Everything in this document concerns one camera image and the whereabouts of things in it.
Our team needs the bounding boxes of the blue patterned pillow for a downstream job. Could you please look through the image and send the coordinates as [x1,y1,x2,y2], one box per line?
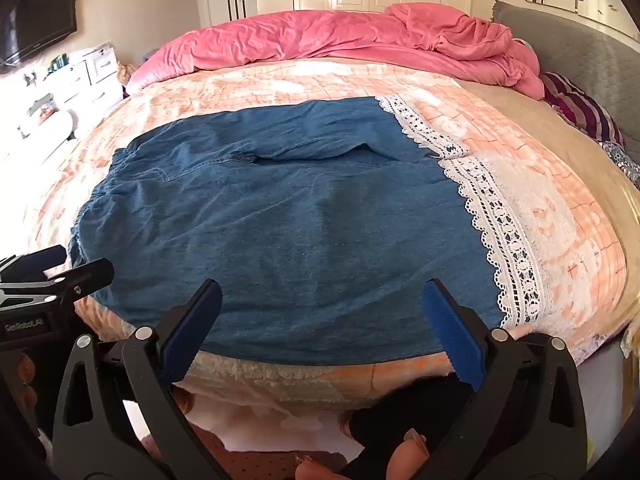
[597,140,640,187]

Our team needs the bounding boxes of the blue denim lace-trimmed pants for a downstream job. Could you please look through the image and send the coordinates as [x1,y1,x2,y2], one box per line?
[70,94,557,367]

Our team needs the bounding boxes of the grey quilted headboard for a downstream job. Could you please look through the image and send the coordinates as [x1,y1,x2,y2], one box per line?
[492,1,640,161]

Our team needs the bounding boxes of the dotted maroon clothing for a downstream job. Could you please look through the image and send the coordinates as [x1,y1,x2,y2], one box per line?
[142,425,351,480]

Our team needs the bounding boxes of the person's right hand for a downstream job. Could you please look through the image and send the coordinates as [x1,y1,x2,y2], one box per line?
[295,375,475,480]

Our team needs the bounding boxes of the black flat television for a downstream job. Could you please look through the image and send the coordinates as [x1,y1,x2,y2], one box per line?
[0,0,79,69]

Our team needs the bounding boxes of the white dresser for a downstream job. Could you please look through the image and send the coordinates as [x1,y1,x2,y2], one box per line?
[0,42,122,162]

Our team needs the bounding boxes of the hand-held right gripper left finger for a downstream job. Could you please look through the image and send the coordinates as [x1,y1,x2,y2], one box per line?
[52,279,232,480]

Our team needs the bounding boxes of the pink duvet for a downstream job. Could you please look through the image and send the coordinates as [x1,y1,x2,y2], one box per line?
[125,2,547,102]

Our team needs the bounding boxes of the purple striped pillow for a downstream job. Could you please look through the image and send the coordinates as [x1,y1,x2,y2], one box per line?
[540,72,627,150]

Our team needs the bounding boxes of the orange printed fleece blanket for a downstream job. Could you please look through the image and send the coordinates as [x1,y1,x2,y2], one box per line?
[25,57,629,411]

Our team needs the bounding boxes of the person's left hand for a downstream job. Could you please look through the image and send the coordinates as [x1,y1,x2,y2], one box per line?
[10,352,40,413]

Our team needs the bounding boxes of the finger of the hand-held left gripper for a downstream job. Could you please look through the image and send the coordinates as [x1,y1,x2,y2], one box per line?
[46,258,115,302]
[0,246,67,275]

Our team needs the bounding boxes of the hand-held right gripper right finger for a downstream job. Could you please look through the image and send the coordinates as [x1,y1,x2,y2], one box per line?
[421,278,589,480]

